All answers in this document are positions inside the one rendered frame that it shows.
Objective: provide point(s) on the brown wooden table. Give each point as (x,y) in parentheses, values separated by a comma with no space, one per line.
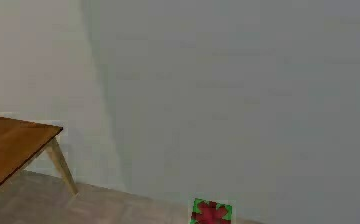
(11,146)

